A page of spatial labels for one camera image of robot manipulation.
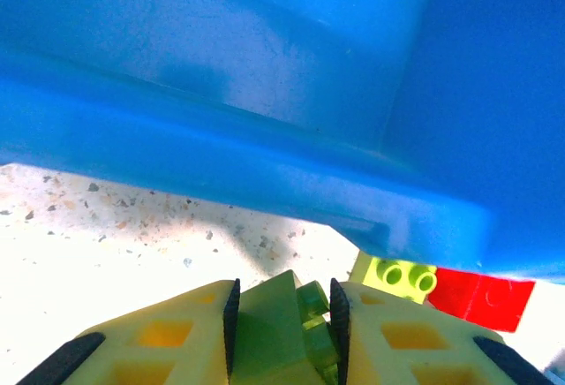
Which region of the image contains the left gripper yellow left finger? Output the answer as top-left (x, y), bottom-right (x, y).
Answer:
top-left (17, 278), bottom-right (242, 385)

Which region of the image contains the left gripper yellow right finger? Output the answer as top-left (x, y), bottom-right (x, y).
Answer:
top-left (329, 277), bottom-right (555, 385)

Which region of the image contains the lime green lego brick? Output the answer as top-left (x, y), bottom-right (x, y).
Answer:
top-left (350, 250), bottom-right (439, 306)

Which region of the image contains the red lego brick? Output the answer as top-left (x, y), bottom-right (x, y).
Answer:
top-left (426, 268), bottom-right (536, 333)

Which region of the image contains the olive green lego brick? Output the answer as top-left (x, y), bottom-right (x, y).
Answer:
top-left (231, 269), bottom-right (341, 385)

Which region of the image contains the blue plastic bin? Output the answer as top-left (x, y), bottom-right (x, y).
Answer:
top-left (0, 0), bottom-right (565, 287)

